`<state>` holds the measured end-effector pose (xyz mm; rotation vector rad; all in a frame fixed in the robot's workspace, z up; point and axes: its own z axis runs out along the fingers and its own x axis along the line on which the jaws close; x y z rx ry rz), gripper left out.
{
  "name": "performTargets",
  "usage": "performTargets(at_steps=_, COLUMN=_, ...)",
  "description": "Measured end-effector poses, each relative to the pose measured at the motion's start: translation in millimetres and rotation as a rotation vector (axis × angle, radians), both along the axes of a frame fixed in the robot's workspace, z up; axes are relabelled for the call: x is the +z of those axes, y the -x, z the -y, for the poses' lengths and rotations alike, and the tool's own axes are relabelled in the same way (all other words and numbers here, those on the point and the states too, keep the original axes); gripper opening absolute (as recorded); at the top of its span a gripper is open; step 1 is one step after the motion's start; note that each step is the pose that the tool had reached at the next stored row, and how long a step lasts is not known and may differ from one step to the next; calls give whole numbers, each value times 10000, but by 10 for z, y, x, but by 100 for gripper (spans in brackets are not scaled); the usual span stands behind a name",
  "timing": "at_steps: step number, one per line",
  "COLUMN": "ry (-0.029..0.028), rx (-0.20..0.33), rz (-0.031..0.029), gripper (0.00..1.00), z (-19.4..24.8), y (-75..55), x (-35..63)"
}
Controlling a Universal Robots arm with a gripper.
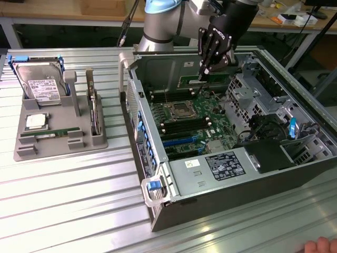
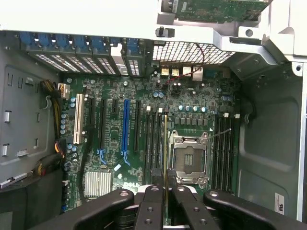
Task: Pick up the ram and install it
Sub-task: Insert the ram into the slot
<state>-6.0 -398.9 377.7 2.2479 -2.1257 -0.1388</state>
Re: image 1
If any aluminium profile rail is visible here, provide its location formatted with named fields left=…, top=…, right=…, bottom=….
left=259, top=47, right=337, bottom=128

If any silver chipset heatsink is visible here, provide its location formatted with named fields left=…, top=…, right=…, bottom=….
left=206, top=140, right=230, bottom=154

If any blue disk caddy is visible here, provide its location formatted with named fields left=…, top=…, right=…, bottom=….
left=7, top=54, right=72, bottom=100

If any black wire bundle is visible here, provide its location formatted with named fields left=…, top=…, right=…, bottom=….
left=236, top=113, right=285, bottom=149

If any open black PC case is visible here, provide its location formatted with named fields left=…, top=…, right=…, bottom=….
left=118, top=46, right=337, bottom=232

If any white flat box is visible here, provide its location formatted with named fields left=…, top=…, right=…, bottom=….
left=293, top=14, right=318, bottom=27

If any black slanted pole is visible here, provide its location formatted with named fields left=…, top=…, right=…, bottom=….
left=303, top=10, right=337, bottom=77

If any grey parts rack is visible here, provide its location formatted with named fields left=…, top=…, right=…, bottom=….
left=13, top=71, right=109, bottom=162

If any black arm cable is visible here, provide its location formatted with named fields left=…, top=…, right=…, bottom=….
left=175, top=0, right=186, bottom=36

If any black RAM slot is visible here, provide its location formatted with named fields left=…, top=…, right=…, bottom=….
left=151, top=94, right=197, bottom=104
left=161, top=123, right=212, bottom=136
left=149, top=89, right=197, bottom=99
left=159, top=115, right=210, bottom=128

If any CPU socket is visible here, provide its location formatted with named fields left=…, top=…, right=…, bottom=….
left=168, top=101, right=197, bottom=121

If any green motherboard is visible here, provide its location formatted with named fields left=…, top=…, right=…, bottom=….
left=148, top=88, right=237, bottom=162

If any wooden workbench with clutter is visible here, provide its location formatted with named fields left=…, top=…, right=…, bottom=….
left=244, top=0, right=337, bottom=70

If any silver metal disk bay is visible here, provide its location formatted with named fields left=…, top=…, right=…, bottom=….
left=224, top=71, right=290, bottom=138

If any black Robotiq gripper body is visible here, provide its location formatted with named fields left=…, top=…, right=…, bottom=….
left=209, top=0, right=261, bottom=50

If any blue plastic latch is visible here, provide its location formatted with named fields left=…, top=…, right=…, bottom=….
left=288, top=118, right=298, bottom=139

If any green RAM stick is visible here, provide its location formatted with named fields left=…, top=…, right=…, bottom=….
left=20, top=128, right=81, bottom=138
left=177, top=73, right=230, bottom=89

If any graphics card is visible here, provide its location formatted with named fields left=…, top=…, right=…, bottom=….
left=85, top=67, right=103, bottom=138

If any silver hard disk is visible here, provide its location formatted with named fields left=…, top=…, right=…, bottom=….
left=15, top=62, right=67, bottom=106

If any grey power supply unit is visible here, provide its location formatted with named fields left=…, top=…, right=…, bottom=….
left=168, top=147, right=260, bottom=197

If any hanging black cable with plug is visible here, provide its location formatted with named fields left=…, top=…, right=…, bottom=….
left=117, top=0, right=141, bottom=48

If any person's hand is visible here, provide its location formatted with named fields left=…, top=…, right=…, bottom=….
left=304, top=236, right=337, bottom=253

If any brown cardboard box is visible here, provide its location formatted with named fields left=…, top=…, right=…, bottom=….
left=80, top=0, right=127, bottom=16

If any silver CPU chip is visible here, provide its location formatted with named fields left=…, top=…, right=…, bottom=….
left=24, top=114, right=49, bottom=131

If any black fan shroud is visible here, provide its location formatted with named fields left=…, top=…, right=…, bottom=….
left=243, top=139, right=296, bottom=174

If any blue expansion slot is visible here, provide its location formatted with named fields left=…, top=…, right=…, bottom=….
left=161, top=137, right=199, bottom=148

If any blue handle release tab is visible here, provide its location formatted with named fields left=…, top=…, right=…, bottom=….
left=146, top=180, right=162, bottom=191

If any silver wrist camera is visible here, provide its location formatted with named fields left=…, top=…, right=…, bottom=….
left=196, top=0, right=221, bottom=16

